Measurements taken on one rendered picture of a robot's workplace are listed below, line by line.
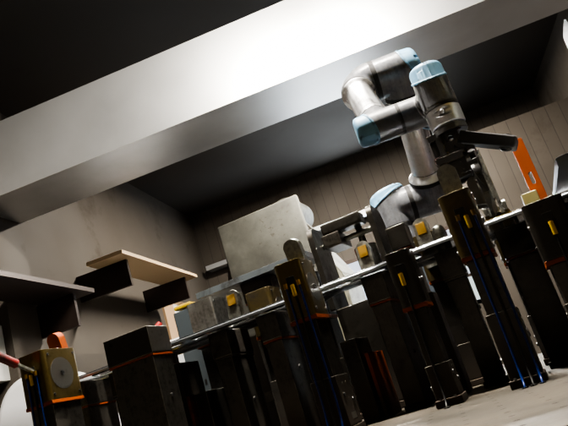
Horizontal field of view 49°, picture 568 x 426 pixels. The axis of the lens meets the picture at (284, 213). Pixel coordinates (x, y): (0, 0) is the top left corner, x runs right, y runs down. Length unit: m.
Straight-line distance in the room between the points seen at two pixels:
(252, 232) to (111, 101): 3.05
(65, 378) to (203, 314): 0.38
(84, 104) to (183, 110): 0.67
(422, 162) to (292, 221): 4.57
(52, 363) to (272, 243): 5.08
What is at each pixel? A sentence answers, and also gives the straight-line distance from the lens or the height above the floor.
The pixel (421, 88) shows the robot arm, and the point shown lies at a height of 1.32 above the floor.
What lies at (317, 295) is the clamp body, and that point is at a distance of 1.26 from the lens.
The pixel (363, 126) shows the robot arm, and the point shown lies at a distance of 1.46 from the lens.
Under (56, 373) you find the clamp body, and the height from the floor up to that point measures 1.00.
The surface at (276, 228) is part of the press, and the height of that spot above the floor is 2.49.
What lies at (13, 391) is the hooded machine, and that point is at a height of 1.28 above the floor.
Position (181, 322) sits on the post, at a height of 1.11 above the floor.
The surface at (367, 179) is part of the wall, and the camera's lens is 8.23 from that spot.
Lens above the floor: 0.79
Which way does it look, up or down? 16 degrees up
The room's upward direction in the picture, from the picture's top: 18 degrees counter-clockwise
